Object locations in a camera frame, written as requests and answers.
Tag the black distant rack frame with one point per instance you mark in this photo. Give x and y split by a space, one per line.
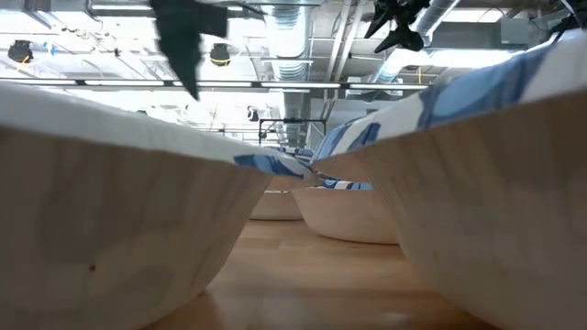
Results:
293 120

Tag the large silver ceiling pipe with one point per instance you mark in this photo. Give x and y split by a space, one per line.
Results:
442 11

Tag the blue patterned paper bowl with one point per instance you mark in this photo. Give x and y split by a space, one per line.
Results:
114 220
348 215
481 206
277 206
295 152

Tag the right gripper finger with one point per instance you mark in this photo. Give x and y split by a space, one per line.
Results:
381 16
403 40

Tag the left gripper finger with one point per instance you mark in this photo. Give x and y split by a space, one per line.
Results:
185 59

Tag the grey electrical box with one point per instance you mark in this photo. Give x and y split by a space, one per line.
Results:
516 31

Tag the black ceiling lamp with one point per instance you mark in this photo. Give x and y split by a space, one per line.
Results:
220 54
20 50

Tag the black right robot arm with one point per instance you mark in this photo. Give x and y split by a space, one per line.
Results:
579 18

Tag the long linear ceiling light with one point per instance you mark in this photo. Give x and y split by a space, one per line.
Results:
124 83

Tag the silver ribbed ventilation duct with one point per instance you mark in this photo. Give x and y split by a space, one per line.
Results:
291 69

